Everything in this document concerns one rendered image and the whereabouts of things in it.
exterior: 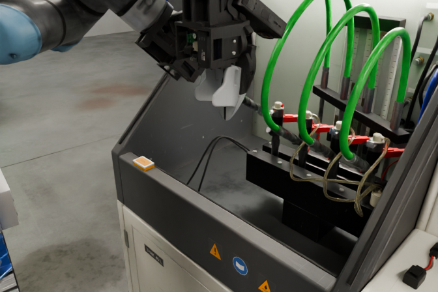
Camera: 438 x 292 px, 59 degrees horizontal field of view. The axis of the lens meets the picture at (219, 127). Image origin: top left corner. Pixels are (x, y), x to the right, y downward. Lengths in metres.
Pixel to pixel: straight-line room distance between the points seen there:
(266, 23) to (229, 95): 0.11
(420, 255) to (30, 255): 1.94
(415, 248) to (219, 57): 0.47
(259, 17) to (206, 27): 0.08
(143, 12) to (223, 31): 0.18
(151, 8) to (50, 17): 0.15
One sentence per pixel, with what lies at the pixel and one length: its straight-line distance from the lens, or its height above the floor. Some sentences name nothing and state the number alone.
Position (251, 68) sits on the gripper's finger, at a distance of 0.54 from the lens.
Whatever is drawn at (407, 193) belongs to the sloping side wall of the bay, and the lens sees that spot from 0.69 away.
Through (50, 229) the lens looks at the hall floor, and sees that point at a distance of 2.44.
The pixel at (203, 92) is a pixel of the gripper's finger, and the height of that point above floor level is 1.25.
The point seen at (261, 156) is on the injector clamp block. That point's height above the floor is 0.98.
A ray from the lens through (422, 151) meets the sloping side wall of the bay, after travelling 0.72.
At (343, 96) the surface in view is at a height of 1.11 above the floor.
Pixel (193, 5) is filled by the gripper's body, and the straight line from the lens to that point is 0.50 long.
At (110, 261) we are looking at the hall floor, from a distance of 2.14.
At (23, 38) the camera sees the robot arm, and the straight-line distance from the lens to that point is 0.55.
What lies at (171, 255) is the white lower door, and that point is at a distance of 1.01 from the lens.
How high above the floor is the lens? 1.44
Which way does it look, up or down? 25 degrees down
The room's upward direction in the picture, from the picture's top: straight up
